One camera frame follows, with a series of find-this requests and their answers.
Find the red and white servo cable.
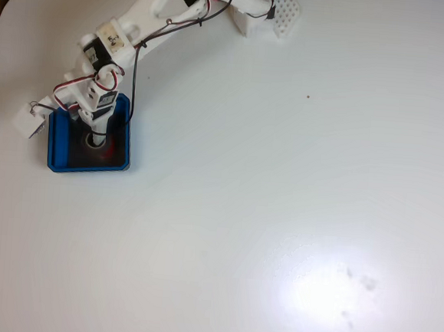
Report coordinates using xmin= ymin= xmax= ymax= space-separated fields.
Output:
xmin=50 ymin=64 xmax=125 ymax=120

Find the white perforated base plate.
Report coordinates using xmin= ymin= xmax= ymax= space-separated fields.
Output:
xmin=268 ymin=0 xmax=304 ymax=44

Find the blue square box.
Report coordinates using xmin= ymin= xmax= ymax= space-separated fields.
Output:
xmin=44 ymin=87 xmax=137 ymax=179

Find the black foam pad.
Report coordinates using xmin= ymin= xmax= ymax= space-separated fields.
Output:
xmin=65 ymin=109 xmax=131 ymax=170

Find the white square camera box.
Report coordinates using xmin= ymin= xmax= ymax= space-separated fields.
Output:
xmin=9 ymin=101 xmax=50 ymax=142

